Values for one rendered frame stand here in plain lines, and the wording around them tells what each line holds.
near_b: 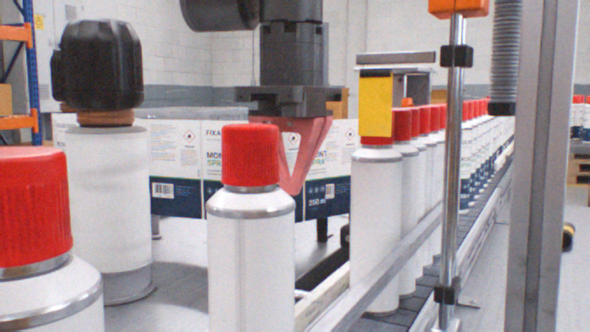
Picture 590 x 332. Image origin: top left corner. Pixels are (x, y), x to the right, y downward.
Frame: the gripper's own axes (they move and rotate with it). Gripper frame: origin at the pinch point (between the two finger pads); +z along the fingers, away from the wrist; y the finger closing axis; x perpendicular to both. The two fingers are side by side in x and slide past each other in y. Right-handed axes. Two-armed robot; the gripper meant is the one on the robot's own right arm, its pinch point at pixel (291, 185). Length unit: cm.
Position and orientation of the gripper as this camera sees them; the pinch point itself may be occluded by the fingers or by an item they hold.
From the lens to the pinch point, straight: 49.1
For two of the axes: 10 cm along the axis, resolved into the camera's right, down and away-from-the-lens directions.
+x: 9.0, 0.5, -4.2
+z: 0.0, 9.9, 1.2
